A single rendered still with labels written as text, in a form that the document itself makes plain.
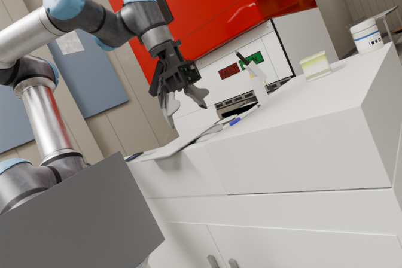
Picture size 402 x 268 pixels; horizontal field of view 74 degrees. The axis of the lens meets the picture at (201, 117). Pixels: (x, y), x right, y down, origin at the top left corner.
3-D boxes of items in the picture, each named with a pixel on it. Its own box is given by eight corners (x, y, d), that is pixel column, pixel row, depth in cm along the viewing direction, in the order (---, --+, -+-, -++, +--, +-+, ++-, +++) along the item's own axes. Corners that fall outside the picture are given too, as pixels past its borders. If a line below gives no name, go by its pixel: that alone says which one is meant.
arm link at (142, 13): (130, 2, 72) (155, -15, 69) (148, 40, 74) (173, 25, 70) (112, -2, 65) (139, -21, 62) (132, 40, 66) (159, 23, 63)
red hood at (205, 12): (218, 60, 213) (185, -12, 207) (318, 7, 157) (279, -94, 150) (148, 86, 159) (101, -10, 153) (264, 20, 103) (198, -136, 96)
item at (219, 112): (224, 125, 142) (217, 109, 141) (302, 103, 112) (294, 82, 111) (222, 127, 141) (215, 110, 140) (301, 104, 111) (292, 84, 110)
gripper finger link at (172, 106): (174, 121, 61) (176, 85, 64) (160, 127, 65) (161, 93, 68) (185, 124, 63) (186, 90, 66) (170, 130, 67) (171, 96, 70)
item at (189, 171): (140, 186, 111) (125, 157, 110) (245, 175, 73) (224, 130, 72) (121, 199, 105) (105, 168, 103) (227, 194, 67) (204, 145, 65)
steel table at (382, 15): (361, 67, 566) (345, 26, 555) (377, 49, 688) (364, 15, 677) (399, 55, 515) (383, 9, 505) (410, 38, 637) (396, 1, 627)
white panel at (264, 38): (185, 140, 169) (157, 82, 165) (308, 107, 113) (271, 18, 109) (182, 142, 167) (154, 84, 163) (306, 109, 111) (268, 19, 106)
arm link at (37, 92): (34, 223, 66) (-10, 64, 86) (85, 212, 79) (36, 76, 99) (63, 199, 62) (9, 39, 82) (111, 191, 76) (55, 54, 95)
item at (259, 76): (265, 99, 88) (249, 61, 86) (276, 95, 85) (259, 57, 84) (257, 104, 83) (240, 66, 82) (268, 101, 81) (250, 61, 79)
